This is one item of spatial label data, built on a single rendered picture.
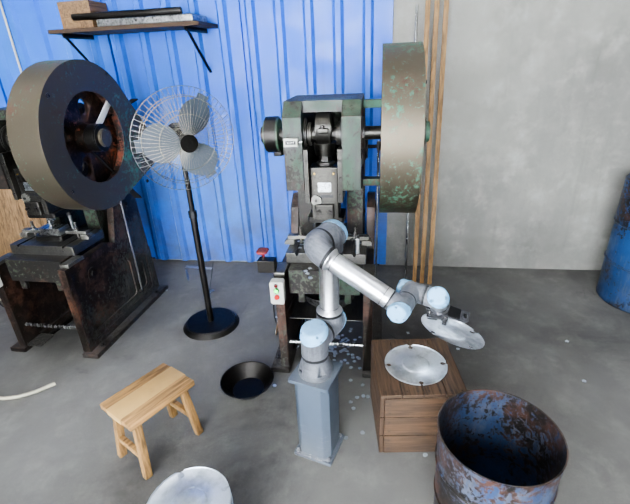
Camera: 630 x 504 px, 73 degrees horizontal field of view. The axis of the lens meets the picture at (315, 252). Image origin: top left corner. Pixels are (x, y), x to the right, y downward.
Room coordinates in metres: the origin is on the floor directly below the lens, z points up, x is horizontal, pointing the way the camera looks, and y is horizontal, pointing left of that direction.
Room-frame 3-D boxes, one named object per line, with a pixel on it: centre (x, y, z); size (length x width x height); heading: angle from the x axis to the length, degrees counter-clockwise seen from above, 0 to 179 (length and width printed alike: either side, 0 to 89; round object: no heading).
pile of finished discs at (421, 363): (1.60, -0.45, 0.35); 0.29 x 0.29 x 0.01
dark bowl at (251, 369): (1.88, 0.41, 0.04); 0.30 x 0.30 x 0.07
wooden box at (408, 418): (1.60, -0.45, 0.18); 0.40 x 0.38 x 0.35; 178
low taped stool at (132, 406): (1.52, 0.80, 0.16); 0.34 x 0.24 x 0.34; 143
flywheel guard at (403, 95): (2.32, -0.43, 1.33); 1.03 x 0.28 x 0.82; 171
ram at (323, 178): (2.23, -0.07, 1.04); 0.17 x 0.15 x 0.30; 171
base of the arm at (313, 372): (1.46, 0.02, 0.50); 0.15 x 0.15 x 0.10
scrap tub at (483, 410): (1.07, -0.61, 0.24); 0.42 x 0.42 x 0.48
